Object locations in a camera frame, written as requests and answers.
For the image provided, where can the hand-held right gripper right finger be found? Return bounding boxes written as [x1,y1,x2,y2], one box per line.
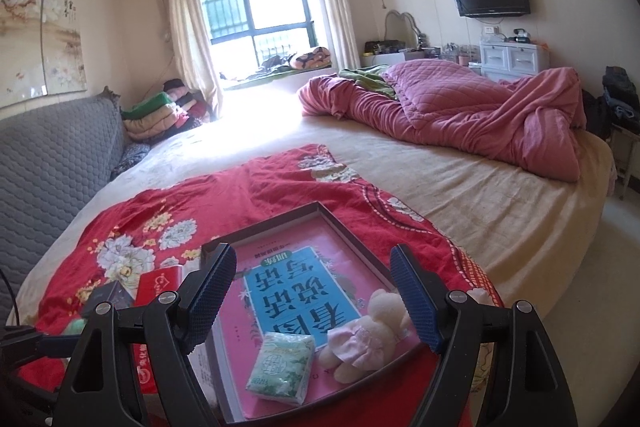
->
[390,245,578,427]

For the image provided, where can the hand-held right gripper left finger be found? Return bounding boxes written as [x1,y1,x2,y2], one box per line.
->
[59,242,238,427]

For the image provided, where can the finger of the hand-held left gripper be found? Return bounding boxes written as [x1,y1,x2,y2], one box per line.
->
[0,326,83,355]
[0,357,71,427]

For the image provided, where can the plush bear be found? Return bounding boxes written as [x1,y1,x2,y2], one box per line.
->
[319,289,416,383]

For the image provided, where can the red and white carton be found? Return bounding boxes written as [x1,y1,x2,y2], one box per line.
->
[131,264,213,395]
[200,201,426,425]

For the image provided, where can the green tissue pack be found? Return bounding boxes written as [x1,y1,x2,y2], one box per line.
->
[245,332,317,405]

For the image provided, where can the dark blue box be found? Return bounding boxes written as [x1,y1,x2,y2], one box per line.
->
[82,282,138,308]

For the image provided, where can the pink picture book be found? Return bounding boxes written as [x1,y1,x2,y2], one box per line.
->
[215,217,421,423]

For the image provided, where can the red floral blanket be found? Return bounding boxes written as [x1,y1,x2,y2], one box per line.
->
[15,144,506,427]

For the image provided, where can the dark patterned cushion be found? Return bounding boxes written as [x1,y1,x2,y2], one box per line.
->
[110,142,151,180]

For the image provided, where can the grey quilted headboard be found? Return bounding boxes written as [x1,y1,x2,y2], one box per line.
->
[0,94,128,308]

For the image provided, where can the pink quilt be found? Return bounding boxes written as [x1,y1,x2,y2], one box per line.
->
[297,67,588,182]

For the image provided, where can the stack of folded blankets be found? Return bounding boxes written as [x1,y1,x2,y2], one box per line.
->
[120,79,213,140]

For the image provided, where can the pink quilted pillow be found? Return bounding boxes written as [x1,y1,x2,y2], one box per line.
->
[382,59,501,118]

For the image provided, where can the green cloth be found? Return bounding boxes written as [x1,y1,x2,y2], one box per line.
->
[340,66,398,98]

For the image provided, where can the dark clothing on sill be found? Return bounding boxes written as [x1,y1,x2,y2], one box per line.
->
[260,54,292,72]

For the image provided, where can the dresser clutter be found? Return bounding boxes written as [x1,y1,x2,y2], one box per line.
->
[402,42,481,66]

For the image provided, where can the folded floral blanket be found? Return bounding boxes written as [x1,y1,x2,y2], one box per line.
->
[290,47,332,70]

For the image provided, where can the white chair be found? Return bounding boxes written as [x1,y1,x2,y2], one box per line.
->
[607,122,640,200]

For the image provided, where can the black bag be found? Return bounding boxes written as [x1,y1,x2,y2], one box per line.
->
[364,39,405,55]

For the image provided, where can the cream curtain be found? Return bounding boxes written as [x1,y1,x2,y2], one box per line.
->
[162,0,223,122]
[306,0,361,68]

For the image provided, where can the white drawer cabinet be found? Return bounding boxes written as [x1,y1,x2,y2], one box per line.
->
[479,39,550,80]

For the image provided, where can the heart-shaped mirror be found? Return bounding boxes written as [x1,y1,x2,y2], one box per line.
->
[384,9,426,50]

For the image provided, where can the pile of dark clothing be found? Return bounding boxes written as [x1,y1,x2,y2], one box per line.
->
[582,67,640,142]

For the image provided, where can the black cable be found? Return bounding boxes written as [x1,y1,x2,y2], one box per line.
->
[0,267,22,330]

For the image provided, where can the window with dark frame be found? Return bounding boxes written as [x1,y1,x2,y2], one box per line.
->
[195,0,318,78]

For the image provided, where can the floral wall painting panel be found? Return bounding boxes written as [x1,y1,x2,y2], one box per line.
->
[0,0,48,108]
[42,0,88,95]

